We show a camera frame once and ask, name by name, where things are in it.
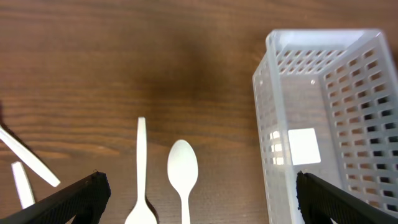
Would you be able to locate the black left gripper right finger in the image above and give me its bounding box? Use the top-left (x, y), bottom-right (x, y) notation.
top-left (296, 172), bottom-right (397, 224)

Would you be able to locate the white plastic spoon lower-left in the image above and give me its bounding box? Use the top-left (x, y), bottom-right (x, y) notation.
top-left (11, 162), bottom-right (35, 209)

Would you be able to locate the clear perforated plastic basket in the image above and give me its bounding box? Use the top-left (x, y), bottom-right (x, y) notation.
top-left (252, 29), bottom-right (397, 223)

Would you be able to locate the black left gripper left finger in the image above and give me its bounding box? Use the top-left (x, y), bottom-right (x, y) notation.
top-left (1, 172), bottom-right (111, 224)

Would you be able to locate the white plastic spoon far-left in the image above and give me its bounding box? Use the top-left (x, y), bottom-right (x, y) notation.
top-left (1, 126), bottom-right (60, 187)

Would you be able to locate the white plastic spoon upright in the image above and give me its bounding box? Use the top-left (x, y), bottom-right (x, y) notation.
top-left (167, 139), bottom-right (198, 224)

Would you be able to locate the white plastic spoon inverted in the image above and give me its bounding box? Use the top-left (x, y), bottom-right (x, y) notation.
top-left (124, 117), bottom-right (157, 224)

